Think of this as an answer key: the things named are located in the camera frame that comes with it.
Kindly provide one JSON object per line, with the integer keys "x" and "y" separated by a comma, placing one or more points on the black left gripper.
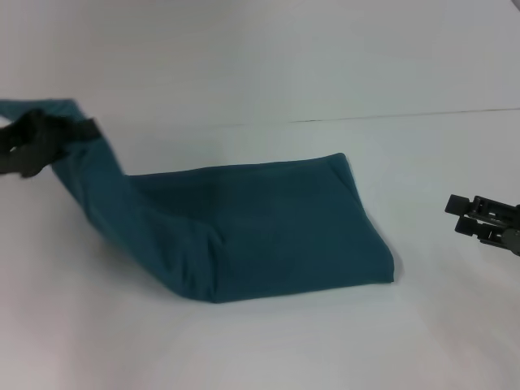
{"x": 28, "y": 146}

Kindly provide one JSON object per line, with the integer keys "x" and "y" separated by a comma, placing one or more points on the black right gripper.
{"x": 499, "y": 223}

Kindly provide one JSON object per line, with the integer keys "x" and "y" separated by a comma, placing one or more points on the teal blue shirt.
{"x": 227, "y": 227}

